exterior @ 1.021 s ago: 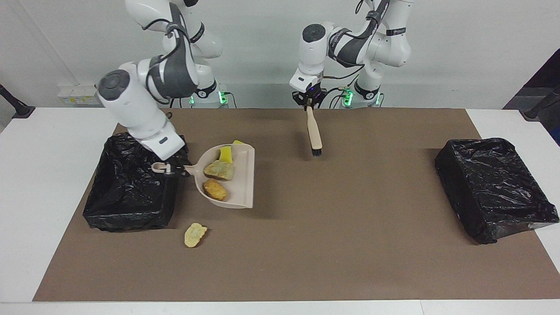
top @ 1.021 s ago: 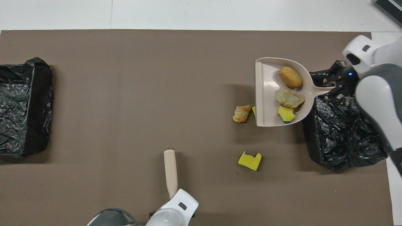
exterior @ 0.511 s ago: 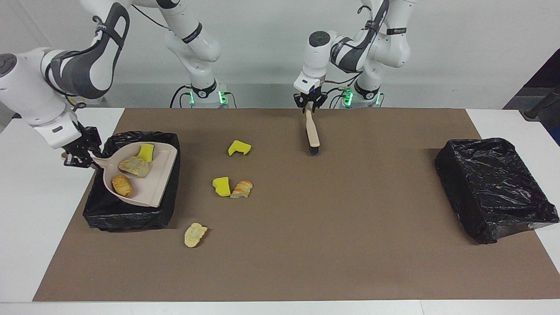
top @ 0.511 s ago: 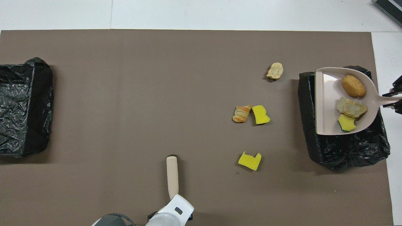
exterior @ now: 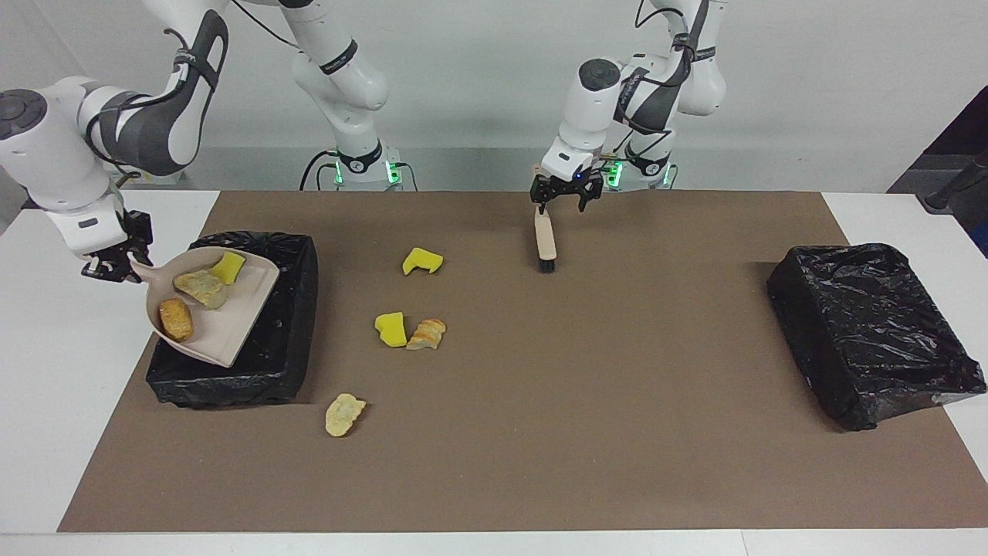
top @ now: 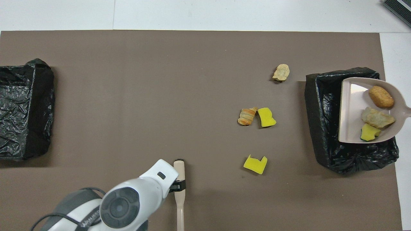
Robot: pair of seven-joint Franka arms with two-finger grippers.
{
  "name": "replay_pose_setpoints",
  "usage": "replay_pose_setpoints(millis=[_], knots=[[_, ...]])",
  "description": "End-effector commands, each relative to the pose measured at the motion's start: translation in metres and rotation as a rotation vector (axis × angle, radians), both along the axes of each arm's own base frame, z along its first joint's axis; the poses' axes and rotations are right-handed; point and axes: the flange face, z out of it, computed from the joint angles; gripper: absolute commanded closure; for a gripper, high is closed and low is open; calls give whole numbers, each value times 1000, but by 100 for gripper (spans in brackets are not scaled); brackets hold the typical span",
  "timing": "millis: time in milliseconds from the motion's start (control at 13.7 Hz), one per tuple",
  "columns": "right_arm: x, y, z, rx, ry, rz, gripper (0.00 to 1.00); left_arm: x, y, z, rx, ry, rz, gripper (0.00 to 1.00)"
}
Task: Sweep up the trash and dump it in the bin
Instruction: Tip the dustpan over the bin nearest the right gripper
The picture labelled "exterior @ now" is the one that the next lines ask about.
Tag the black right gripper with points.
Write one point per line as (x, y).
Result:
(133, 235)

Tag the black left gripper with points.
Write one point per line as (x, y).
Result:
(567, 184)

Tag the beige hand brush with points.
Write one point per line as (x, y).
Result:
(546, 239)

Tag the brown bread roll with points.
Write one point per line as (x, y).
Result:
(176, 320)

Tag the pale toast slice piece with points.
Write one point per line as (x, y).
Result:
(201, 287)

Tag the green and yellow sponge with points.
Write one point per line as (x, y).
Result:
(228, 267)

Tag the beige plastic dustpan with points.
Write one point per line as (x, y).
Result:
(239, 309)

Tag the striped croissant piece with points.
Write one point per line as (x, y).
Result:
(426, 335)

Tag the pale bread piece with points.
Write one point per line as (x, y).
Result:
(343, 415)

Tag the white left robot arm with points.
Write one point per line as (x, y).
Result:
(587, 116)

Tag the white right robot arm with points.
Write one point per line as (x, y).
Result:
(46, 154)

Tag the black bag lined bin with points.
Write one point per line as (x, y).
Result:
(872, 340)
(285, 347)

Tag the notched yellow sponge piece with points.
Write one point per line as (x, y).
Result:
(421, 261)

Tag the brown table mat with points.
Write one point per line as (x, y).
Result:
(494, 479)

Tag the black stand foot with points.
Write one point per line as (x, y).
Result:
(953, 185)

